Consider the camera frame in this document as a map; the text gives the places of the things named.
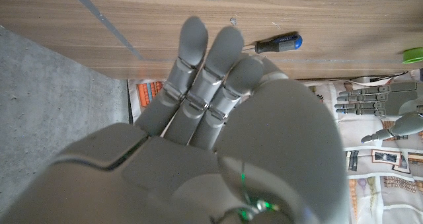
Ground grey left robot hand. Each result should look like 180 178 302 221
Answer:
334 81 423 144

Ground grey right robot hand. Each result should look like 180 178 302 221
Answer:
0 16 351 224

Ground green plastic cap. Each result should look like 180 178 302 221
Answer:
402 47 423 65

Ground screwdriver with black blue handle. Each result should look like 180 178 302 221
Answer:
243 32 303 55

